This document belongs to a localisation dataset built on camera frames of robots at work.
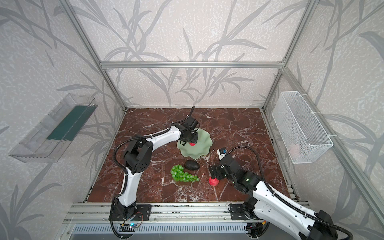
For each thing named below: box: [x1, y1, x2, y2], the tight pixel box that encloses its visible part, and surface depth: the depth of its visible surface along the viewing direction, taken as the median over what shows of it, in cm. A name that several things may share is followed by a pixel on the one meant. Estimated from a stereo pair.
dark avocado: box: [184, 159, 200, 171], surface depth 88 cm
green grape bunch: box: [170, 164, 200, 183], surface depth 84 cm
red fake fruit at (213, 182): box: [208, 176, 220, 186], surface depth 81 cm
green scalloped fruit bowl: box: [177, 128, 213, 160], surface depth 98 cm
